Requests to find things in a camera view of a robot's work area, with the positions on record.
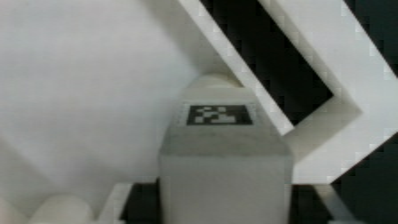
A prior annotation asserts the white leg grasped later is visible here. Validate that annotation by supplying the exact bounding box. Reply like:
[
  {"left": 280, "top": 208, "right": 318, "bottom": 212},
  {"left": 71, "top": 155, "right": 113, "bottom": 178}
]
[{"left": 160, "top": 74, "right": 293, "bottom": 224}]

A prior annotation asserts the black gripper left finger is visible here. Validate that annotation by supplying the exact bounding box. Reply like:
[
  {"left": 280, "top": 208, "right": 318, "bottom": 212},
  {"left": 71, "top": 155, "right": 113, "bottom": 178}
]
[{"left": 121, "top": 183, "right": 161, "bottom": 224}]

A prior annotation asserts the white square tabletop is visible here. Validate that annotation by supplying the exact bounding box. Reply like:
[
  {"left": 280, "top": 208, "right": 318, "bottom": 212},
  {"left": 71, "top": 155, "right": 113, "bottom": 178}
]
[{"left": 0, "top": 0, "right": 296, "bottom": 224}]

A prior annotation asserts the white U-shaped obstacle wall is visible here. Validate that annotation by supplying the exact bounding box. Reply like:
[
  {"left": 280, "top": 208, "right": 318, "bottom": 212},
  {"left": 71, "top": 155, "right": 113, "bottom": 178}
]
[{"left": 257, "top": 0, "right": 398, "bottom": 224}]

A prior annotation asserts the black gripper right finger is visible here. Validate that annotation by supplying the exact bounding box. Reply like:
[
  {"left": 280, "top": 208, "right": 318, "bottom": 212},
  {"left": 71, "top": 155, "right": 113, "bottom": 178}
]
[{"left": 288, "top": 185, "right": 332, "bottom": 224}]

